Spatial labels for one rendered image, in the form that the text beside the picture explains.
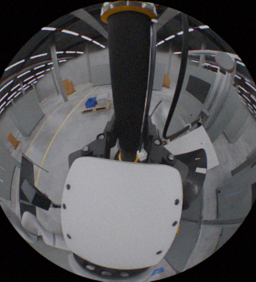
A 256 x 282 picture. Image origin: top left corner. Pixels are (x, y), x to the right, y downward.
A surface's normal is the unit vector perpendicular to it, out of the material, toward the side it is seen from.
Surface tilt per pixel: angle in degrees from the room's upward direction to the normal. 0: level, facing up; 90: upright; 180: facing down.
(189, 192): 36
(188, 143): 50
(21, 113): 90
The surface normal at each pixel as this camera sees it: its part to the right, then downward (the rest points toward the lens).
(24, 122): 1.00, 0.02
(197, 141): -0.77, -0.45
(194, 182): -0.42, -0.83
